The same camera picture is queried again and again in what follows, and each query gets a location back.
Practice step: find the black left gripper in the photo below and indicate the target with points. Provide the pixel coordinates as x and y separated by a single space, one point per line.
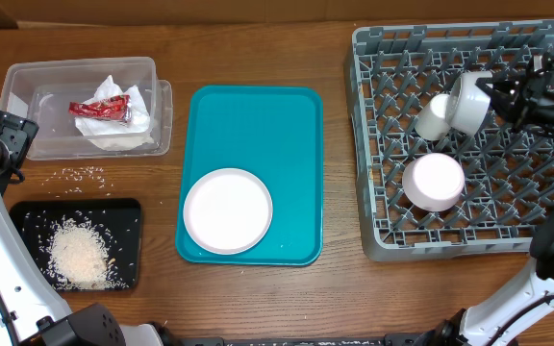
14 134

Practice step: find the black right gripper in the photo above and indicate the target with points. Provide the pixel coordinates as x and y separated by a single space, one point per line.
519 94

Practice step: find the grey-green bowl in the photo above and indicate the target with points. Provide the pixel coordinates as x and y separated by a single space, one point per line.
467 104

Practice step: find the cream cup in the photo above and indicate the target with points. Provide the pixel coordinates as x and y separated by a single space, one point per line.
431 120

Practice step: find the pink small bowl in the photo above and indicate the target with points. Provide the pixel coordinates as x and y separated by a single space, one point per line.
433 182

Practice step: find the red snack wrapper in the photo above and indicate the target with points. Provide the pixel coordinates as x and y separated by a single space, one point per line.
116 108

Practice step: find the white napkin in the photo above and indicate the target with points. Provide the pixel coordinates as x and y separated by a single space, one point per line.
116 135

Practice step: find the white rice pile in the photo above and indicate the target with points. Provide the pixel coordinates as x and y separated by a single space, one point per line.
78 258

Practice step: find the pink round plate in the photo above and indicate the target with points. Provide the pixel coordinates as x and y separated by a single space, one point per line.
228 211

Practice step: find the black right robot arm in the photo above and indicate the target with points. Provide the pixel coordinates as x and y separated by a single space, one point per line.
519 304

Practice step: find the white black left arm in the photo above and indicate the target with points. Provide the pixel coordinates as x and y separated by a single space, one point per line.
31 311

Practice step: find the grey dishwasher rack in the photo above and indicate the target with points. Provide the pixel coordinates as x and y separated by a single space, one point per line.
391 73

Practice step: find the clear plastic bin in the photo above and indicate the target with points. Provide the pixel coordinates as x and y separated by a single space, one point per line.
42 92

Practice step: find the black rectangular tray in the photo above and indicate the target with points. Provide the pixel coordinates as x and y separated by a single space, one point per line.
118 220

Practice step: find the teal plastic tray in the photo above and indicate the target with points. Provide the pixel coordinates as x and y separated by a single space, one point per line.
275 133

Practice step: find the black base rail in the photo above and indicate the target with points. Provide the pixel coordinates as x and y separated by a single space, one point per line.
386 340

